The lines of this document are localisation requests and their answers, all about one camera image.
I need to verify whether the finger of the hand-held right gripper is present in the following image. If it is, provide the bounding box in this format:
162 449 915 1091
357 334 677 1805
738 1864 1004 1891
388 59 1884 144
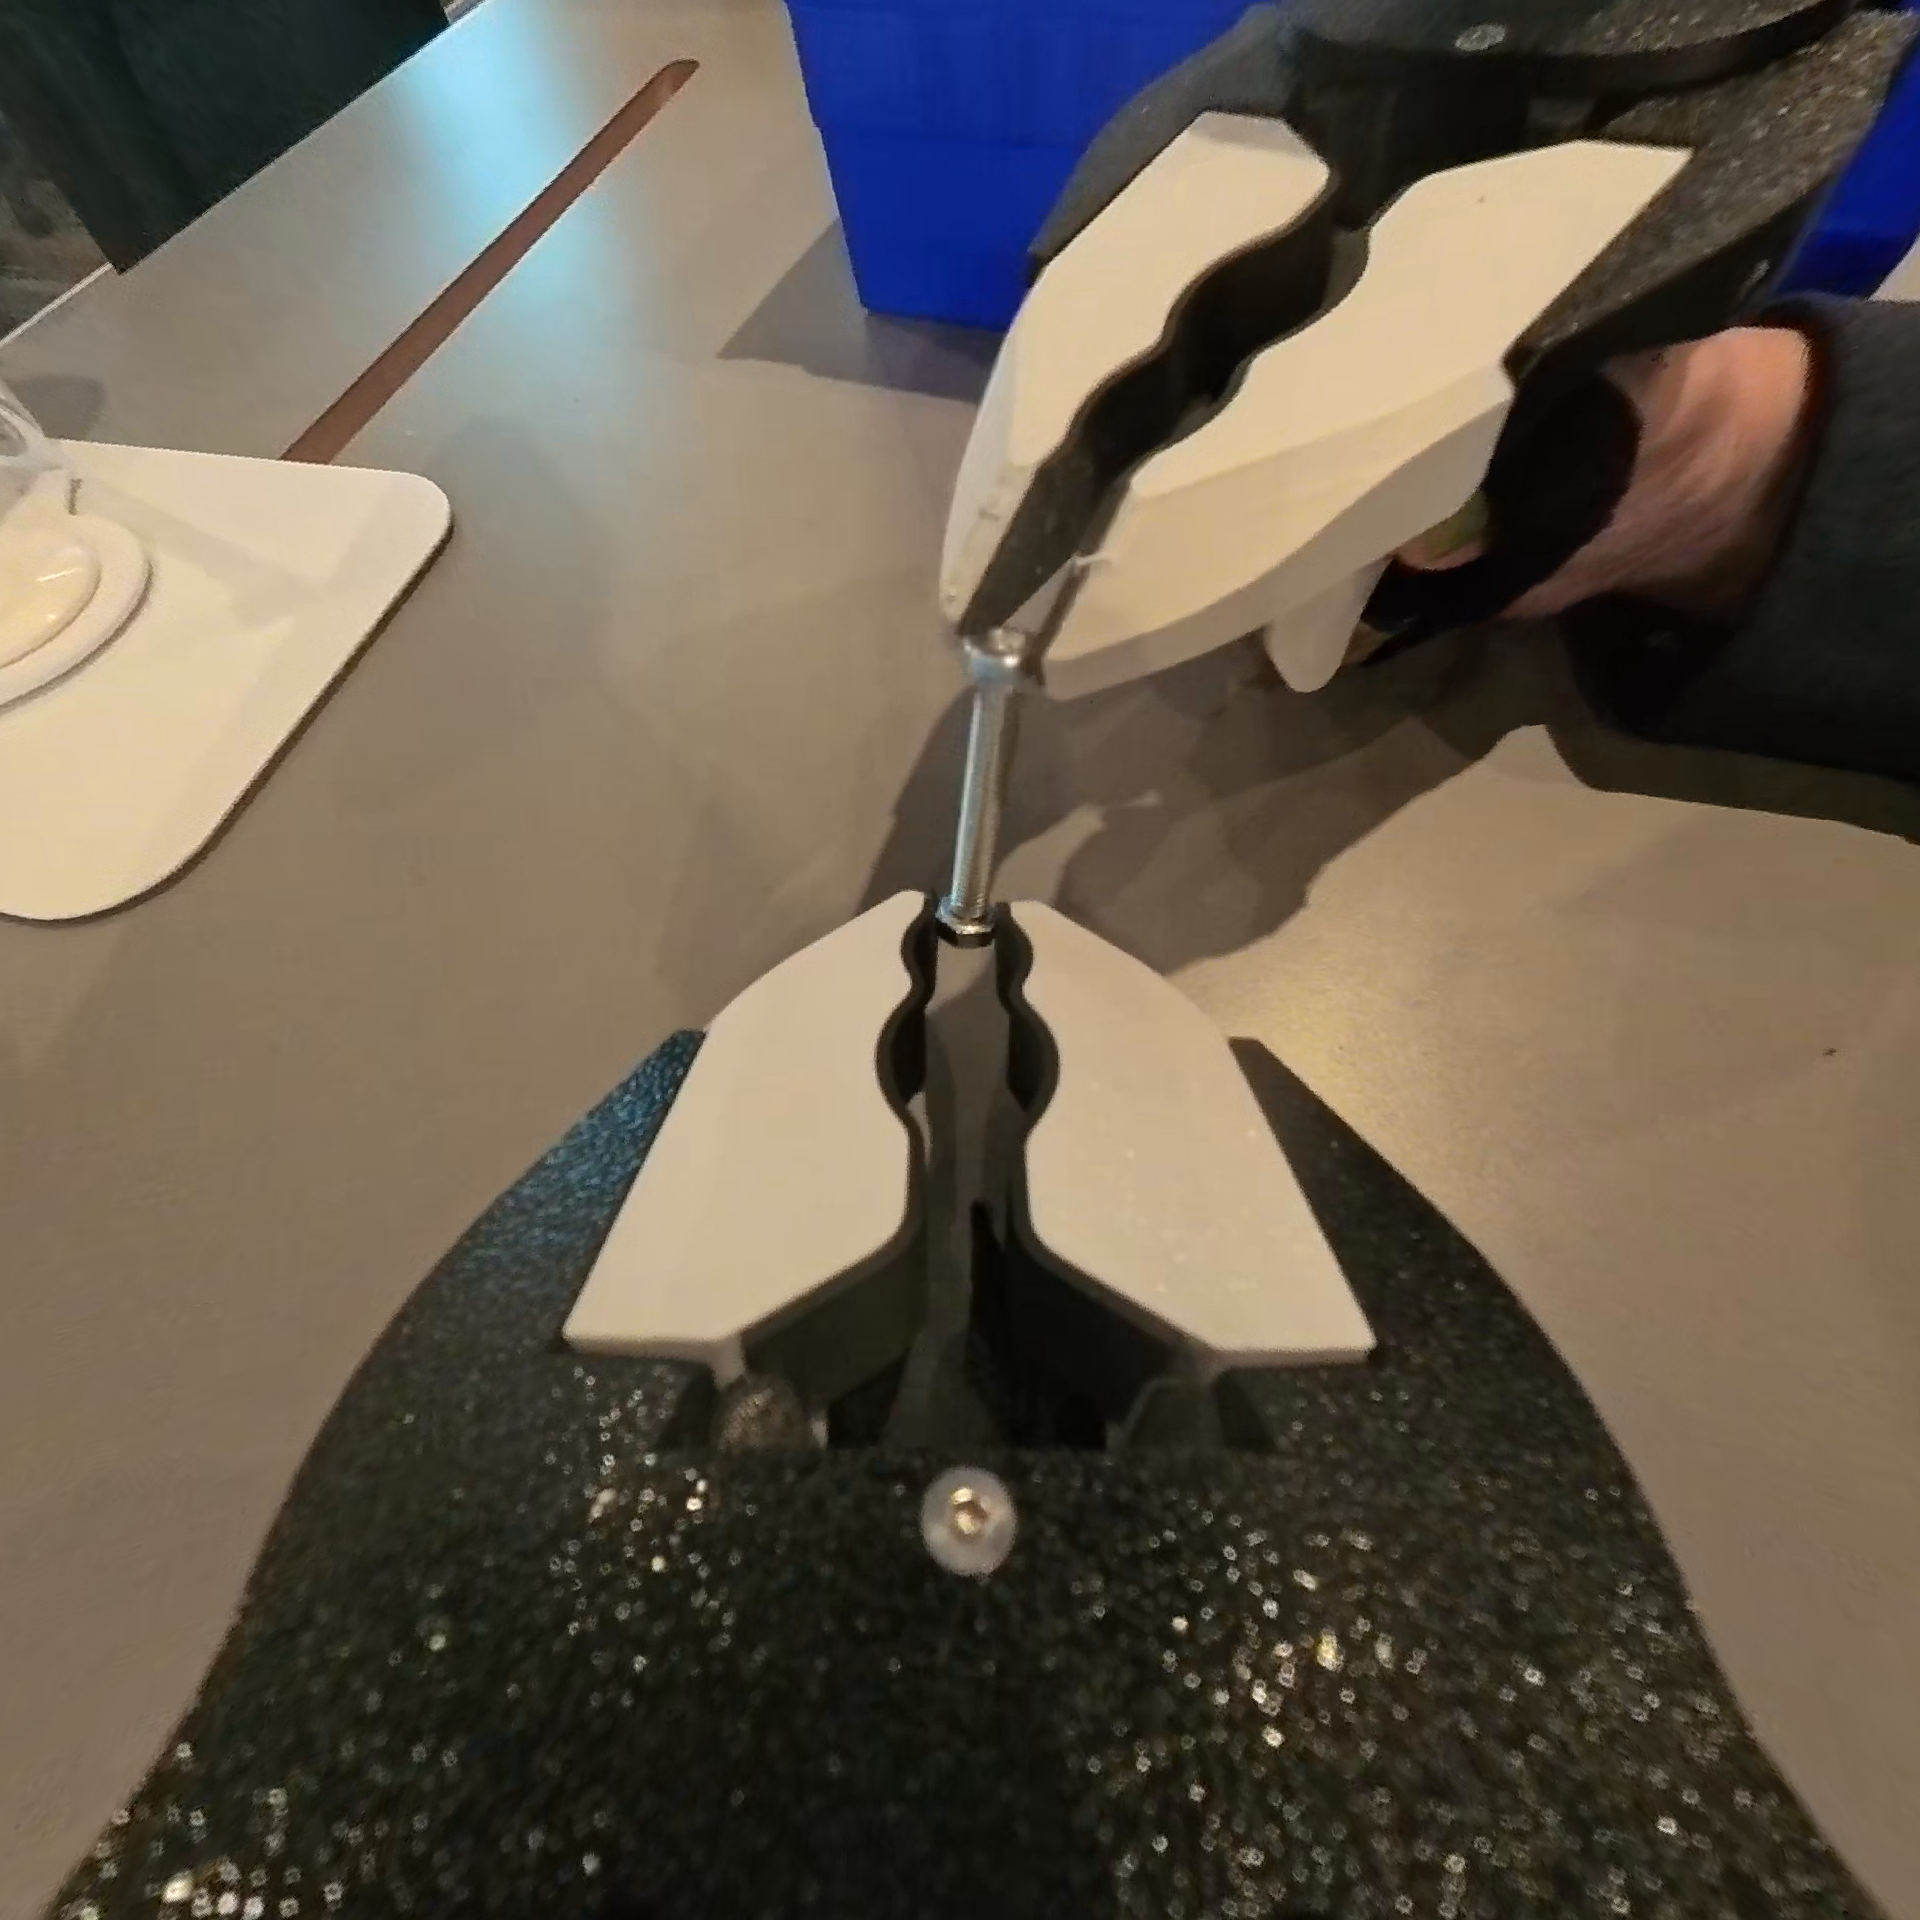
1034 144 1698 697
941 115 1336 634

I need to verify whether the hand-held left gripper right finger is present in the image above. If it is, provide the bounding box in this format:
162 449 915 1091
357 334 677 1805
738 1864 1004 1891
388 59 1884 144
990 903 1379 1370

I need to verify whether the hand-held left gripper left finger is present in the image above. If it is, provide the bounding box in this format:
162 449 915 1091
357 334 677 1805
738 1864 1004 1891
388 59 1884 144
563 890 935 1374

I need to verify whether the blue plastic bin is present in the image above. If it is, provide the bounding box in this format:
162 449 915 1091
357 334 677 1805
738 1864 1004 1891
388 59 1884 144
781 0 1920 324

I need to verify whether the silver bolt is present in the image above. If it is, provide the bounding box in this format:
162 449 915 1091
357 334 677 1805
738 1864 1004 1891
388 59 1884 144
941 631 1043 930

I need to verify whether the person's right forearm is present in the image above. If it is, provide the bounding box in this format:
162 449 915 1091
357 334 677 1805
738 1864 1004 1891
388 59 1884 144
1562 291 1920 843

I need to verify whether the person's right hand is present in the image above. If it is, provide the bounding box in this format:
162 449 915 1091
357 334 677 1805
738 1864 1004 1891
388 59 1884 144
1500 324 1824 623

